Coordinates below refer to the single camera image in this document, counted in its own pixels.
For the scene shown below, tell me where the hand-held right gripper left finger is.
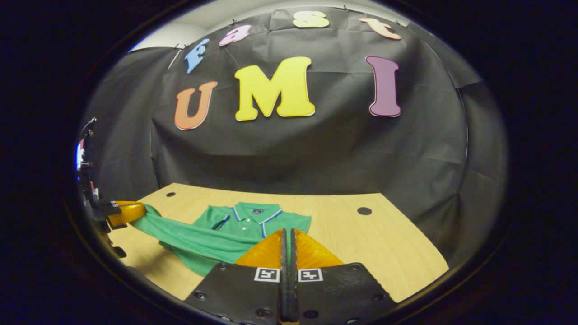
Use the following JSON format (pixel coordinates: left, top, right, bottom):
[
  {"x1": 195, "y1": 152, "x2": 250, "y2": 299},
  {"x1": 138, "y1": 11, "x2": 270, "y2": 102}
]
[{"x1": 183, "y1": 228, "x2": 289, "y2": 325}]

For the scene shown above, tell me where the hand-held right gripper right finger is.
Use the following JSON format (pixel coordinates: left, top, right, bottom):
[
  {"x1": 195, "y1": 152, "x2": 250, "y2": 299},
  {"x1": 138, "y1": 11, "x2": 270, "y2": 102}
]
[{"x1": 289, "y1": 228, "x2": 399, "y2": 325}]

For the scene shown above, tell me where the green T-shirt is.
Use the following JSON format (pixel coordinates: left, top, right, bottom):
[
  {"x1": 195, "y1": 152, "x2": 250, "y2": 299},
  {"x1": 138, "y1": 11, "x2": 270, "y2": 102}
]
[{"x1": 130, "y1": 202, "x2": 312, "y2": 277}]

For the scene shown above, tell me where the black backdrop cloth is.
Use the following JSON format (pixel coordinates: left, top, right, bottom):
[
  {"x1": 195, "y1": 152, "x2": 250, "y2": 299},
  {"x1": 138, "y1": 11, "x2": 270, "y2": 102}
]
[{"x1": 84, "y1": 5, "x2": 508, "y2": 267}]

